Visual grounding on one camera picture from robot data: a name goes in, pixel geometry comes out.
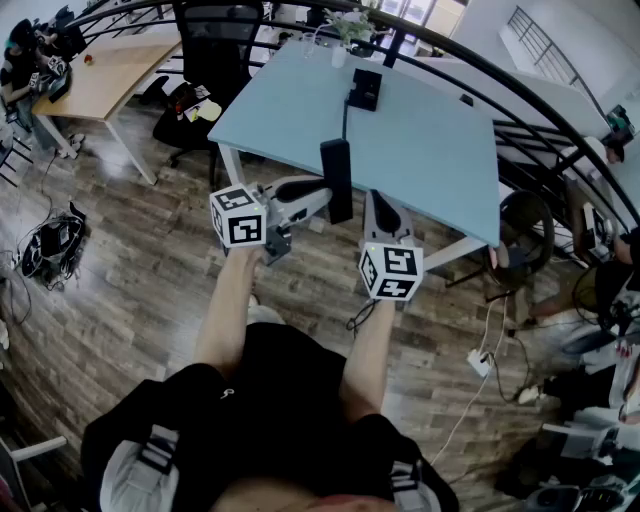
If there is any bundle of black cables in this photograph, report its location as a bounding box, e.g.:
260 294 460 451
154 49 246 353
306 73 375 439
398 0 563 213
18 201 92 292

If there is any wooden desk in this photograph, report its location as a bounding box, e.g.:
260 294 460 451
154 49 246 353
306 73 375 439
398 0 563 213
31 34 184 187

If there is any green plant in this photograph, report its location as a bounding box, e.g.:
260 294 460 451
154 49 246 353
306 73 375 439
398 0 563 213
321 6 390 50

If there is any white cable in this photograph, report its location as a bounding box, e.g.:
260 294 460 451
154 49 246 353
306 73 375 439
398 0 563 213
428 294 510 467

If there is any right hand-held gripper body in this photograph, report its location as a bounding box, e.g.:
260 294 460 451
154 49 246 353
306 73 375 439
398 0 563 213
357 230 425 303

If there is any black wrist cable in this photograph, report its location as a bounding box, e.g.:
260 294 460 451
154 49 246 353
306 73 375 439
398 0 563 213
346 298 377 342

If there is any black office chair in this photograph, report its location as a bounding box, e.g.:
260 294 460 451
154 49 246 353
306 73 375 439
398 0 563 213
151 0 267 170

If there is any white power strip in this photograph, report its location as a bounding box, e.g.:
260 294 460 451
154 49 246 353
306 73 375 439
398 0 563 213
466 348 494 378

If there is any person's black shirt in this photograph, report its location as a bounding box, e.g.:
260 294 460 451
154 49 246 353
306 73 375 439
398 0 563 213
79 321 462 512

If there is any person's right forearm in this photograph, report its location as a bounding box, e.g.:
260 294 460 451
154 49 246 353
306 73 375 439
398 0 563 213
339 298 397 425

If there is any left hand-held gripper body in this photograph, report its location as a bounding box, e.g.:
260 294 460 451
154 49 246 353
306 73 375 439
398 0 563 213
209 182 297 267

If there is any black telephone handset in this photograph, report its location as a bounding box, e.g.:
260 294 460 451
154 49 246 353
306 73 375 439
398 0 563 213
319 139 355 225

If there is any yellow item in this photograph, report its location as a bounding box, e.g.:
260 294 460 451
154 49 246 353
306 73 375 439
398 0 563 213
191 99 223 123

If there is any black rectangular box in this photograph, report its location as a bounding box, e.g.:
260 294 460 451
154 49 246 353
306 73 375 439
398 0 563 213
346 68 384 113

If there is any person's left forearm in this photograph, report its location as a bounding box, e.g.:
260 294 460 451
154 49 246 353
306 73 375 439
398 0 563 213
193 246 265 380

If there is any round brown stool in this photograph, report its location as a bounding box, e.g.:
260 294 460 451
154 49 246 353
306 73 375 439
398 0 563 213
486 189 556 303

